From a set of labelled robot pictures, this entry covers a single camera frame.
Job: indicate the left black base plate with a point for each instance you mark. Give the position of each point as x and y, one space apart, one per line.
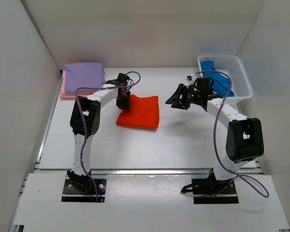
73 192

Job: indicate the white plastic mesh basket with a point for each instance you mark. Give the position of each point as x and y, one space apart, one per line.
231 67

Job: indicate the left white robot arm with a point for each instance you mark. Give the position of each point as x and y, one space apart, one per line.
85 122

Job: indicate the folded pink t shirt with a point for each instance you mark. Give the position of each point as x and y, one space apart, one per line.
67 94

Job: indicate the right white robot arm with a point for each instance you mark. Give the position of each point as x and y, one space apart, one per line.
244 141

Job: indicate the blue t shirt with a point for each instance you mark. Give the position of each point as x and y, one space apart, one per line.
219 83

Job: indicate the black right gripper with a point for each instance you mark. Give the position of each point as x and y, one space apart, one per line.
183 96

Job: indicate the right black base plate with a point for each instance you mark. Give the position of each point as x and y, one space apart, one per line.
210 191

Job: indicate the aluminium table edge rail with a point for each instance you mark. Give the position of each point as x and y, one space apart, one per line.
256 170

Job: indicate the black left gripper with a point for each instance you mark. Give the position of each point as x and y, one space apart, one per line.
123 102

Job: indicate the folded purple t shirt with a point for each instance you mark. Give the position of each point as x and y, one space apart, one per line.
83 66

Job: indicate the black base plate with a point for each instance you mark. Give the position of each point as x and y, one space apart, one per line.
73 192
210 191

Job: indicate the orange t shirt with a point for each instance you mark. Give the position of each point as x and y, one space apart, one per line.
144 113

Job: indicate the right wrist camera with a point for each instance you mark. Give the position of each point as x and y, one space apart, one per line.
191 80

